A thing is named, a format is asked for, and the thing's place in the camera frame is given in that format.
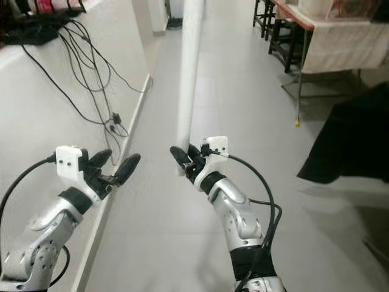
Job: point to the black tablecloth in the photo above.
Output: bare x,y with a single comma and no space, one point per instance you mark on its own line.
352,140

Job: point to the black tall stool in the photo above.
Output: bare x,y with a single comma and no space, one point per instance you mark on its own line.
264,13
285,45

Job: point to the metal table leg yellow foot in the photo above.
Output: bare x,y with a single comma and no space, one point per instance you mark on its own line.
299,76

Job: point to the black router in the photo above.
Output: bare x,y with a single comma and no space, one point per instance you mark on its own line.
30,33

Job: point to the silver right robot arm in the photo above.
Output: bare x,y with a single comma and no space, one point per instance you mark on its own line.
237,219

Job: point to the black wall plug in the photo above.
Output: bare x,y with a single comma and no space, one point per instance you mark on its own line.
115,120

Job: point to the beige cloth covered table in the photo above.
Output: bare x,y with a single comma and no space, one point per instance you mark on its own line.
346,48

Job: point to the white plastic table leg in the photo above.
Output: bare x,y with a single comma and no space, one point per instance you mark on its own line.
191,73

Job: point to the white round container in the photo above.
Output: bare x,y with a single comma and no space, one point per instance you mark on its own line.
315,6

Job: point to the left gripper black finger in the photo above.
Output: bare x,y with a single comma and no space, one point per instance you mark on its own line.
101,159
129,169

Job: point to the white appliance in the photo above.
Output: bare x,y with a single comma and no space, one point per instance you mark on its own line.
176,7

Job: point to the pink bag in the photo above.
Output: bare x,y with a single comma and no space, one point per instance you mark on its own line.
55,5

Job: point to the small black flat object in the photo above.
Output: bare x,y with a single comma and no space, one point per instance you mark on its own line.
175,23

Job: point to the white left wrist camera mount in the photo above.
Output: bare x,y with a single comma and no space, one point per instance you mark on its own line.
70,164

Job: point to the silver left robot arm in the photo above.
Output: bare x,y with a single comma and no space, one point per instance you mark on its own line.
45,237

